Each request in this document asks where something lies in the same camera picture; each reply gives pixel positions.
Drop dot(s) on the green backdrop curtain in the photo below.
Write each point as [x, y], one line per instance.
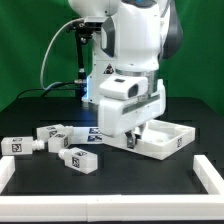
[197, 70]

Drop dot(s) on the white paper marker sheet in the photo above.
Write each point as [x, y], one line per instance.
[86, 135]

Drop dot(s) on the white U-shaped fence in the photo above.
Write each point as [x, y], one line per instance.
[207, 206]

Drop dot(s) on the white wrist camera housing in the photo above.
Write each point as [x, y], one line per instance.
[123, 87]

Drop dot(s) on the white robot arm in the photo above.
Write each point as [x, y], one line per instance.
[130, 39]

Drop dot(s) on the black camera stand pole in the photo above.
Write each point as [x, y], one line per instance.
[82, 37]

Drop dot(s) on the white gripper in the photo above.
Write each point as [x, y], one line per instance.
[116, 117]

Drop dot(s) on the grey camera on stand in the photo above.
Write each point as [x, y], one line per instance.
[94, 22]

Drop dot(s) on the white square table top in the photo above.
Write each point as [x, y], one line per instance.
[159, 140]

